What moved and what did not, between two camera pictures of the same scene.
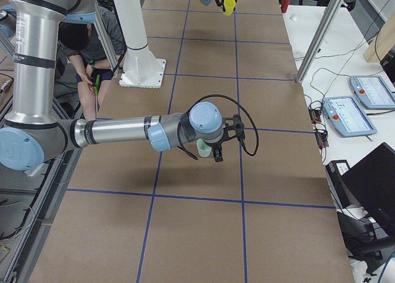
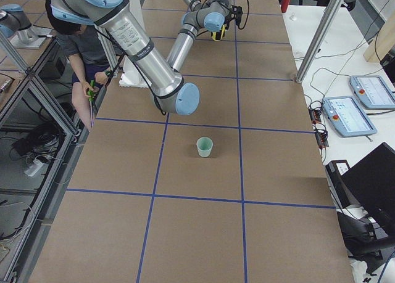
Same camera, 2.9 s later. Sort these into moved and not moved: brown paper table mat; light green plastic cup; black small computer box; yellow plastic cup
Moved: yellow plastic cup
Not moved: black small computer box; light green plastic cup; brown paper table mat
